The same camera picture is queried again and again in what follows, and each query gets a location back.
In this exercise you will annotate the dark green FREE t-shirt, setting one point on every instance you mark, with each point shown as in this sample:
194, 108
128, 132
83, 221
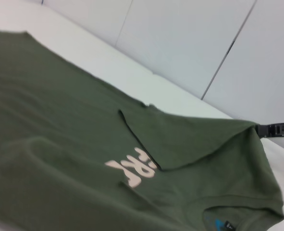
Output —
84, 144

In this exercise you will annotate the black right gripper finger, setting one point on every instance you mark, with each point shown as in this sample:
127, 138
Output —
276, 130

